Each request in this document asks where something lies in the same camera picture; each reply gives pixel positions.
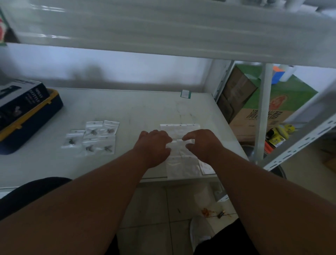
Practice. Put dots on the clear zip bag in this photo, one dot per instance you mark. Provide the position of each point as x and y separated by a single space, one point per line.
179 145

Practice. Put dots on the orange scrap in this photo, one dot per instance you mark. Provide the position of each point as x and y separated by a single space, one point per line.
206 211

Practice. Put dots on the black shorts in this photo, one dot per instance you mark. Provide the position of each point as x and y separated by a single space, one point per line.
26 194

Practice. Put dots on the black round bucket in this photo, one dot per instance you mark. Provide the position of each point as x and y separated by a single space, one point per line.
278 170

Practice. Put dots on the white metal shelf post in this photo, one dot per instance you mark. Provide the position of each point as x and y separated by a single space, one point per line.
262 113

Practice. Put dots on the person's right thumb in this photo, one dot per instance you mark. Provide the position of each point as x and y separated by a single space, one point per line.
190 146

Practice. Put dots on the yellow packets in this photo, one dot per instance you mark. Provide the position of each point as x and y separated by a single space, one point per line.
280 134

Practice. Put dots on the person's left thumb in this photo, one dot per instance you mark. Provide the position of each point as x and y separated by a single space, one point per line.
167 153

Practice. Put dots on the black cardboard product box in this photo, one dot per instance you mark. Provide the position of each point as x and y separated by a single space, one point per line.
18 101

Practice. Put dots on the white slotted angle beam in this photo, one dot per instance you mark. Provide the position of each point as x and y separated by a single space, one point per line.
301 140

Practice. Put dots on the white shoe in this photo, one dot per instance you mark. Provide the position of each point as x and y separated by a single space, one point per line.
200 232

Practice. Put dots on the white plastic bottle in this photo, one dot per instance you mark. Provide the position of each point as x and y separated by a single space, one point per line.
288 72

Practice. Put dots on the blue toolbox with yellow trim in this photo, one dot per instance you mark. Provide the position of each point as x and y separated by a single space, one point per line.
34 123

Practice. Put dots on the small green-edged white label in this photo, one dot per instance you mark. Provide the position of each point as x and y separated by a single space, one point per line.
185 93

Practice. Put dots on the person's left hand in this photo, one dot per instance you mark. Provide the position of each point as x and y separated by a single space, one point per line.
152 148

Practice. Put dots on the white metal shelf board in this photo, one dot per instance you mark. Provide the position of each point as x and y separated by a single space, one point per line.
168 29

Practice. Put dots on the pile of clear plastic bags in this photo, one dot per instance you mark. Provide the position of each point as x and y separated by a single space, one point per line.
181 168

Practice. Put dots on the person's right hand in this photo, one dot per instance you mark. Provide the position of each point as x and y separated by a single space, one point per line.
207 147

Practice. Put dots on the plain brown cardboard box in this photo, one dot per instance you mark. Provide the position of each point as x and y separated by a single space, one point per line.
236 94

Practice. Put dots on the red and green package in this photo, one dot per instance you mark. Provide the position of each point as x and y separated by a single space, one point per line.
3 29

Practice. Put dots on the small dark metal part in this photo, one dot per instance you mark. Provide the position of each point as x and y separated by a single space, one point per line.
220 215

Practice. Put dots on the blue plastic container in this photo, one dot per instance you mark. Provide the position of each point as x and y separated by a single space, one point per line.
277 76

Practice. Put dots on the person's left forearm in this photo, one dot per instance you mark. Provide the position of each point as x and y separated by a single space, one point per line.
78 207

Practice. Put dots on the green and brown cardboard box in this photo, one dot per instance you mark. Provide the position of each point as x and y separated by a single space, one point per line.
283 102

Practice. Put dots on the small bag with screws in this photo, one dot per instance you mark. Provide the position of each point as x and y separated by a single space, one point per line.
73 140
89 147
108 146
110 128
93 129

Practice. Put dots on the person's right forearm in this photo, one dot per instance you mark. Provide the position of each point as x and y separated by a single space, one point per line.
270 207

